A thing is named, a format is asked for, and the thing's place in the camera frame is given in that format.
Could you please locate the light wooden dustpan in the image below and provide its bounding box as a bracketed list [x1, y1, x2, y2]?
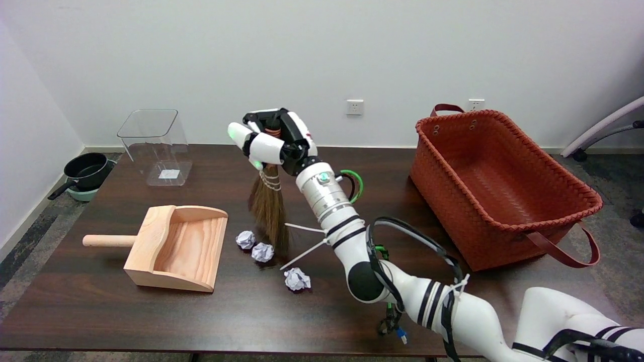
[83, 205, 229, 293]

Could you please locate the brown straw hand broom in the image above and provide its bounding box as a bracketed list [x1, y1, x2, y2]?
[248, 120, 291, 259]

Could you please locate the clear plastic container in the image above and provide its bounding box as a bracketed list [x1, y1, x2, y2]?
[117, 109, 194, 188]

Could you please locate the red woven basket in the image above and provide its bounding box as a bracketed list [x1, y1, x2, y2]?
[410, 104, 603, 272]

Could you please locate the black frying pan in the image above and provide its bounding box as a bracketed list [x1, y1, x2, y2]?
[48, 152, 112, 201]

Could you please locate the green pot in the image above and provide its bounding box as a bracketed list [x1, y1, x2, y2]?
[66, 159, 117, 202]

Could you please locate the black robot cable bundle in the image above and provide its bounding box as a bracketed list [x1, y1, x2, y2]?
[367, 216, 644, 362]

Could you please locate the green wrist cable loop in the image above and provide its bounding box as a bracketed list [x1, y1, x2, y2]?
[341, 169, 364, 204]

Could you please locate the white grey chair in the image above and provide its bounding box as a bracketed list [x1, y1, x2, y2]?
[560, 96, 644, 162]

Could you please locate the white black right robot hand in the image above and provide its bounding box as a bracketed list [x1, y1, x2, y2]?
[227, 108, 319, 176]

